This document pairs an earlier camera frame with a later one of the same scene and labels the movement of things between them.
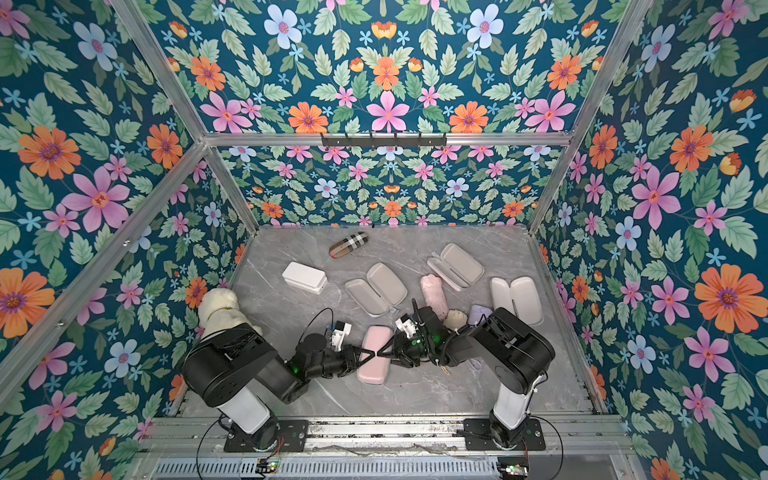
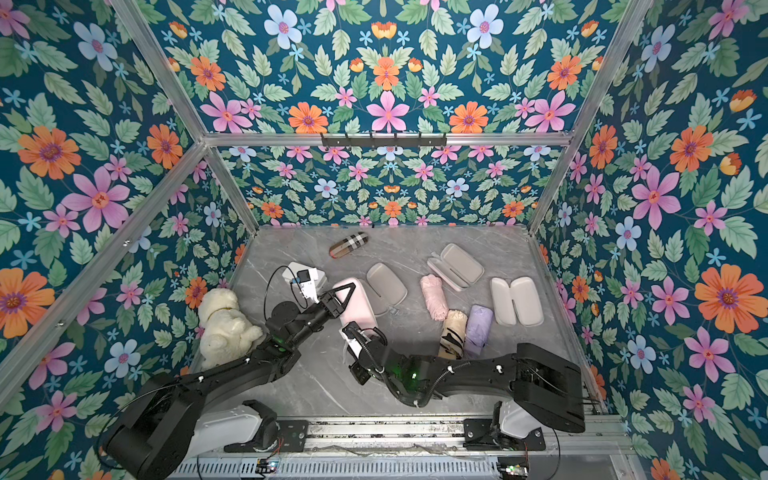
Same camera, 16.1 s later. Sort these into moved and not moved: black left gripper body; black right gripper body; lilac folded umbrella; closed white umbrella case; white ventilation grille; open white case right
Moved: black right gripper body; black left gripper body
Not moved: lilac folded umbrella; white ventilation grille; closed white umbrella case; open white case right
